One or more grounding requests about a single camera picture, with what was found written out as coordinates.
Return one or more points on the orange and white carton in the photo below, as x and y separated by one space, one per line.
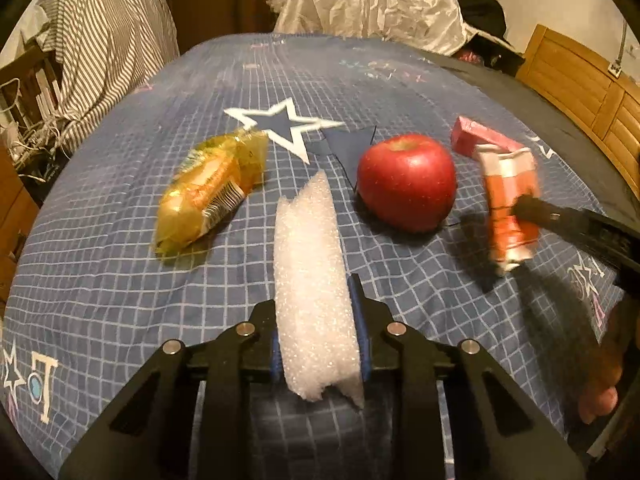
505 185

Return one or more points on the red apple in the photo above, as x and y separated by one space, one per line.
405 180

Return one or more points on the wooden headboard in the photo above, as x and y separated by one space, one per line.
575 75

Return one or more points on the pink patterned bag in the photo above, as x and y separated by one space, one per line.
470 56

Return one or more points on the black bag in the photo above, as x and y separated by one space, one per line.
480 10

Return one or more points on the pink box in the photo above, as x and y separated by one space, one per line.
475 135

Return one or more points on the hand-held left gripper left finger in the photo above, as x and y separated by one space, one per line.
274 360

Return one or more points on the blue star-print bedsheet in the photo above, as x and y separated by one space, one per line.
150 310

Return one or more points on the yellow snack packet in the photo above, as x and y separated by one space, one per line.
200 195

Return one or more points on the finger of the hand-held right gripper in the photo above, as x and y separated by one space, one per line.
560 217

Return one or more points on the dark wooden door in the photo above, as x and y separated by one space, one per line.
200 0

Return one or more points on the white satin cloth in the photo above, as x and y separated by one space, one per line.
360 5

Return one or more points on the curved metal pole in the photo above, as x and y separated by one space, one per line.
621 45

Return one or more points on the white foam sheet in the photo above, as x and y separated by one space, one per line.
310 285

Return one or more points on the striped cloth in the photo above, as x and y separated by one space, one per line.
100 35

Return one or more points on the wooden dresser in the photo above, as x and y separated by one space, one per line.
15 210

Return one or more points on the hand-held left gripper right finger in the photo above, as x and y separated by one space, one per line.
361 330

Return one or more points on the person's right hand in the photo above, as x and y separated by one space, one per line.
607 375

